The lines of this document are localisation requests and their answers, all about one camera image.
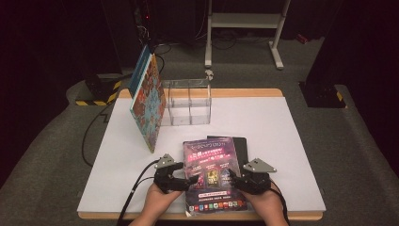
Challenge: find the black hardcover book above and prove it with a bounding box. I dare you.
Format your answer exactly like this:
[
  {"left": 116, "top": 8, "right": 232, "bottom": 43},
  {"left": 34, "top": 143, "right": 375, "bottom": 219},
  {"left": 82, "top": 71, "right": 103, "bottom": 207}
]
[{"left": 206, "top": 135, "right": 249, "bottom": 168}]

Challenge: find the dark equipment with wires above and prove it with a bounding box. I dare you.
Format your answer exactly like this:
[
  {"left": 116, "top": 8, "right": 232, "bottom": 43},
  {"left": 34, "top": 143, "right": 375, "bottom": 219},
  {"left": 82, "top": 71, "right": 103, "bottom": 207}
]
[{"left": 131, "top": 0, "right": 166, "bottom": 48}]

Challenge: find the person's right hand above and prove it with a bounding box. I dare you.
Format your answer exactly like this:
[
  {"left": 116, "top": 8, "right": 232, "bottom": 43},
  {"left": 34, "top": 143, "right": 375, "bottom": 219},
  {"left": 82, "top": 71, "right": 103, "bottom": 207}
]
[{"left": 240, "top": 182, "right": 286, "bottom": 224}]

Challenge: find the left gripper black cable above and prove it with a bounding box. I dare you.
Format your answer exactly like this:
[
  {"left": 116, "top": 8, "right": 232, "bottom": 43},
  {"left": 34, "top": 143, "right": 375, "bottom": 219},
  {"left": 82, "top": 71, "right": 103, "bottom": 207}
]
[{"left": 116, "top": 159, "right": 162, "bottom": 226}]

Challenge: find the person's left hand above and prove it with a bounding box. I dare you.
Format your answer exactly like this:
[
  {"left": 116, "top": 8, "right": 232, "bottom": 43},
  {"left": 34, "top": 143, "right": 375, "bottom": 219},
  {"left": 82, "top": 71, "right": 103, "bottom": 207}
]
[{"left": 141, "top": 183, "right": 185, "bottom": 222}]

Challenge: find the dark blue picture book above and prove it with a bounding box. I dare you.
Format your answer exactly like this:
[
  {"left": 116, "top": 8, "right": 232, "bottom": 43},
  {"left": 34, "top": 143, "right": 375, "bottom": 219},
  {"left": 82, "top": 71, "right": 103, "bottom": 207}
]
[{"left": 128, "top": 44, "right": 152, "bottom": 99}]

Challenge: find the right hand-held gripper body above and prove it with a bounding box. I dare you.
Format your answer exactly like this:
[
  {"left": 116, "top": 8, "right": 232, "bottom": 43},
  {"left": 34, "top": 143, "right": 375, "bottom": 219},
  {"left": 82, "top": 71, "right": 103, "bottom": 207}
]
[{"left": 233, "top": 157, "right": 278, "bottom": 195}]

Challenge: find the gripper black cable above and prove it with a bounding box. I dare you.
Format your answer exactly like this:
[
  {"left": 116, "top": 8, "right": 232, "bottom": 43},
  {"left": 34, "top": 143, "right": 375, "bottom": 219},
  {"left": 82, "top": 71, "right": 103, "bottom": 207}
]
[
  {"left": 116, "top": 159, "right": 162, "bottom": 226},
  {"left": 268, "top": 179, "right": 290, "bottom": 226}
]

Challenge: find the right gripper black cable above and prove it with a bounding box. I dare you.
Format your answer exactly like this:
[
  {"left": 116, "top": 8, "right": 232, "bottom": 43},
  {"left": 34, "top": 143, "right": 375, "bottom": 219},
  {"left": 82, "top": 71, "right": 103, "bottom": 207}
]
[{"left": 268, "top": 179, "right": 290, "bottom": 226}]

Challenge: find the black yellow striped stand base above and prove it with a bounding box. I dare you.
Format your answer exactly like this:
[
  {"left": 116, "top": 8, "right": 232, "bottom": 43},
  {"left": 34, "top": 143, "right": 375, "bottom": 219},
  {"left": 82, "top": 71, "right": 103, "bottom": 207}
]
[
  {"left": 74, "top": 73, "right": 123, "bottom": 107},
  {"left": 298, "top": 82, "right": 348, "bottom": 109}
]

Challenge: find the white metal stand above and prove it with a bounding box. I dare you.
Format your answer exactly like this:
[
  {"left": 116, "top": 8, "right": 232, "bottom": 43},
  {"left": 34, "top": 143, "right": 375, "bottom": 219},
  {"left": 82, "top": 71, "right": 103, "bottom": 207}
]
[{"left": 204, "top": 0, "right": 292, "bottom": 71}]

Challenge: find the clear acrylic book rack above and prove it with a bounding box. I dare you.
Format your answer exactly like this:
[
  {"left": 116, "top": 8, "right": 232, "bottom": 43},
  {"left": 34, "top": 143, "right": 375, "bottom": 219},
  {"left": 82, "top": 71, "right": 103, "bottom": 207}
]
[{"left": 160, "top": 78, "right": 213, "bottom": 127}]

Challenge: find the white table mat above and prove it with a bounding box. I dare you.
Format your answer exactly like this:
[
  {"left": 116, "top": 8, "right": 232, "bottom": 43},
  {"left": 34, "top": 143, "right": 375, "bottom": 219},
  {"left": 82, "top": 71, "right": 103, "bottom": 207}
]
[{"left": 76, "top": 96, "right": 327, "bottom": 214}]

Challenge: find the purple paperback book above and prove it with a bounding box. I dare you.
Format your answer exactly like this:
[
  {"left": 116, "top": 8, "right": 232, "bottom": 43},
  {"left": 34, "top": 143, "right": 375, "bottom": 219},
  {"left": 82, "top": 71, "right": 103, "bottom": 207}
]
[{"left": 182, "top": 136, "right": 249, "bottom": 218}]

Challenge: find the sky and grass picture book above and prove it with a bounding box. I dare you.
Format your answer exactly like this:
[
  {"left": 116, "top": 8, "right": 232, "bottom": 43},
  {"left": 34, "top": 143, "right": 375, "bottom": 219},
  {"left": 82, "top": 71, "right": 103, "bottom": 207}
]
[{"left": 129, "top": 54, "right": 168, "bottom": 154}]

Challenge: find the black floor cable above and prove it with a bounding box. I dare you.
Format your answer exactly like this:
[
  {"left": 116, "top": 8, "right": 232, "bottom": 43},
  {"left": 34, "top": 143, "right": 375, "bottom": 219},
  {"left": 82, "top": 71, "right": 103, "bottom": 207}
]
[{"left": 81, "top": 103, "right": 111, "bottom": 168}]

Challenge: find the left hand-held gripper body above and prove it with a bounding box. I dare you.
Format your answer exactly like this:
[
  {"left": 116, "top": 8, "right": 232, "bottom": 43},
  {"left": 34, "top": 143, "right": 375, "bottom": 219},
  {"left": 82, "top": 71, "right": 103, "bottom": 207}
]
[{"left": 152, "top": 153, "right": 190, "bottom": 195}]

